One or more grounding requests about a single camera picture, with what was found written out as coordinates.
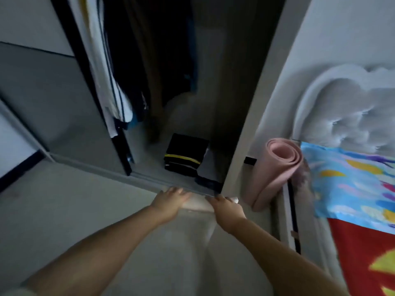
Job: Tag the grey wardrobe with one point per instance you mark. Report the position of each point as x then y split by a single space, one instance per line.
123 77

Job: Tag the white tufted headboard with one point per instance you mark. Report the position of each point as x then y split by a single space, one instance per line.
352 111

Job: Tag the person's right forearm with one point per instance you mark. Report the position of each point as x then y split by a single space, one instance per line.
284 262

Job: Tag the white navy striped jacket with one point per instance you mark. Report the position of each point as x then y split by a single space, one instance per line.
102 58

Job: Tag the person's right hand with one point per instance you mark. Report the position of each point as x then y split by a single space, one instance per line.
227 212

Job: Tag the person's left hand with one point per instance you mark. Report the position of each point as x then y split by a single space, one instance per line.
170 201

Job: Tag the colourful patterned pillow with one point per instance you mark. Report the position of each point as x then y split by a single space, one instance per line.
352 181

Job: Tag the pink rolled mat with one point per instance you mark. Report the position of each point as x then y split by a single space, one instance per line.
274 169

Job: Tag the beige black-trim printed garment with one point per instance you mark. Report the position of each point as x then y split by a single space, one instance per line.
200 203

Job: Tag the person's left forearm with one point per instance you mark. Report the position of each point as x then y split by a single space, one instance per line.
92 255

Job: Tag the red bedsheet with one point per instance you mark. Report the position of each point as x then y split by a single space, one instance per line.
367 255

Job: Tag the blue garment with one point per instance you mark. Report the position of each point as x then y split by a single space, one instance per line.
192 52

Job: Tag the yellow basketball jersey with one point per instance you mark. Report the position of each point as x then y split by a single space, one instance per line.
182 159

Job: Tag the black garment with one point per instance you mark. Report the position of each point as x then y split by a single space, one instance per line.
188 144
129 58

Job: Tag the white bed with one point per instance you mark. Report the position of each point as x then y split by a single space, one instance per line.
308 212

